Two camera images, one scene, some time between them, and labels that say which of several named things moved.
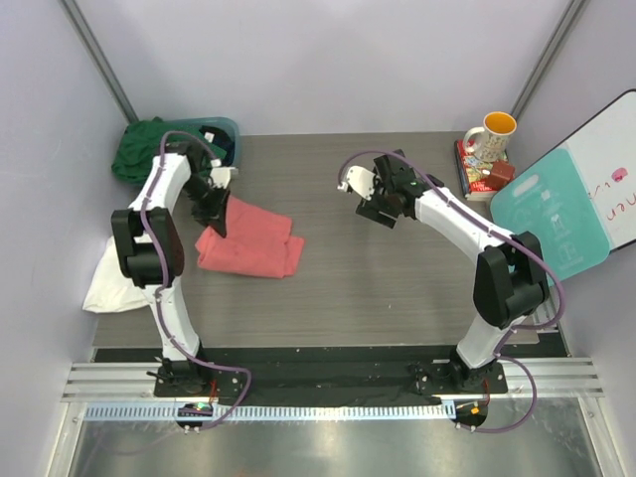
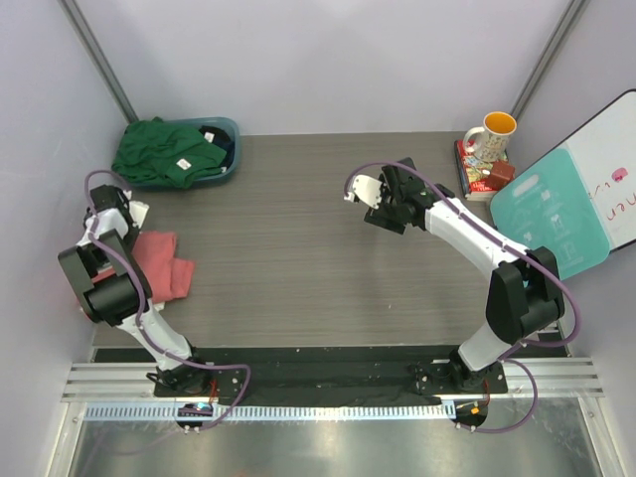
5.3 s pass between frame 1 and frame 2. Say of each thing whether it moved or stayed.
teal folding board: stayed
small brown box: stayed
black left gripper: moved
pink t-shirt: moved
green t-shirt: stayed
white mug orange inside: stayed
